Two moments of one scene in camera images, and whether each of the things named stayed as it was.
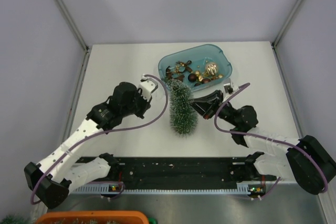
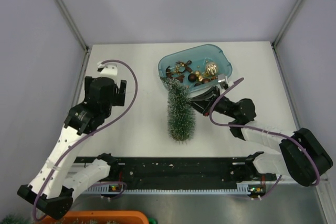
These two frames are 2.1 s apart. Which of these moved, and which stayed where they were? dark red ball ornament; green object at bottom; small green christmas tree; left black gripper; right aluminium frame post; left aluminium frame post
Moved: left black gripper; small green christmas tree
Stayed: left aluminium frame post; dark red ball ornament; right aluminium frame post; green object at bottom
